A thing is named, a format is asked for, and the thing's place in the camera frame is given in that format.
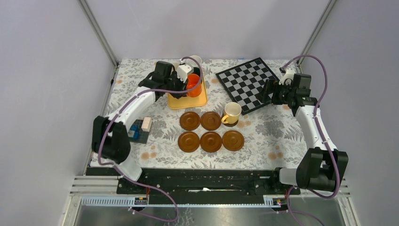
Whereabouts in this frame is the cream yellow mug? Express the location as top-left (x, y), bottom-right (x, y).
top-left (221, 102), bottom-right (242, 124)

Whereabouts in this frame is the yellow plastic tray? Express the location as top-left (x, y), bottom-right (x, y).
top-left (168, 73), bottom-right (208, 110)

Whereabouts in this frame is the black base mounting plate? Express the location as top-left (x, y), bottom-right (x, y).
top-left (86, 167), bottom-right (302, 206)

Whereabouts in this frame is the floral patterned tablecloth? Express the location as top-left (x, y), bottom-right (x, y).
top-left (106, 59), bottom-right (307, 170)

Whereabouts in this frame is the black and white chessboard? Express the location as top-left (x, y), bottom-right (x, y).
top-left (215, 57), bottom-right (279, 115)

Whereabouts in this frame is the aluminium frame rail left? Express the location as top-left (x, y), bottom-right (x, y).
top-left (77, 0), bottom-right (119, 67)

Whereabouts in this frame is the blue building block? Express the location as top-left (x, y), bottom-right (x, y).
top-left (128, 125), bottom-right (140, 140)

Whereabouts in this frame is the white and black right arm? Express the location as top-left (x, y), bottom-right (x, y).
top-left (257, 73), bottom-right (349, 194)

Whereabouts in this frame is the grey building block baseplate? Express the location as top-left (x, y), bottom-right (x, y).
top-left (128, 120), bottom-right (150, 144)

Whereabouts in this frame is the dark walnut wooden coaster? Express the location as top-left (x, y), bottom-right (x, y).
top-left (222, 121), bottom-right (239, 127)

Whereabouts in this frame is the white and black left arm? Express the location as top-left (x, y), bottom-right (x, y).
top-left (91, 61), bottom-right (194, 194)

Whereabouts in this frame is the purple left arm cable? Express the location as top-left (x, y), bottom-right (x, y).
top-left (97, 56), bottom-right (204, 223)

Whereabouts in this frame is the brown coaster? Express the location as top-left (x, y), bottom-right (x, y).
top-left (222, 130), bottom-right (245, 152)
top-left (200, 131), bottom-right (222, 153)
top-left (178, 131), bottom-right (200, 153)
top-left (200, 112), bottom-right (221, 131)
top-left (179, 112), bottom-right (200, 131)

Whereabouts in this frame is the white mug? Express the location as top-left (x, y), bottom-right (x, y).
top-left (186, 55), bottom-right (202, 68)

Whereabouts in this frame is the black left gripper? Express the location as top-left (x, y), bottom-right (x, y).
top-left (165, 72), bottom-right (189, 99)

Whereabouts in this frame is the aluminium frame rail right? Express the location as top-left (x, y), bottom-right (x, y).
top-left (301, 0), bottom-right (338, 55)

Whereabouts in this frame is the beige building block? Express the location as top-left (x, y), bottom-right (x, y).
top-left (141, 117), bottom-right (152, 132)

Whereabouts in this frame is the aluminium frame rail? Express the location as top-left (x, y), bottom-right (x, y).
top-left (77, 0), bottom-right (119, 67)
top-left (301, 0), bottom-right (338, 55)

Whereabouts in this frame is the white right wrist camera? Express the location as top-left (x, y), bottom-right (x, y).
top-left (279, 67), bottom-right (295, 85)

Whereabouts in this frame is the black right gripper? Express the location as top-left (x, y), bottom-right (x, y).
top-left (255, 79), bottom-right (295, 105)

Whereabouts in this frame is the orange cup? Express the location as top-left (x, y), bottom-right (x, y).
top-left (186, 73), bottom-right (202, 97)

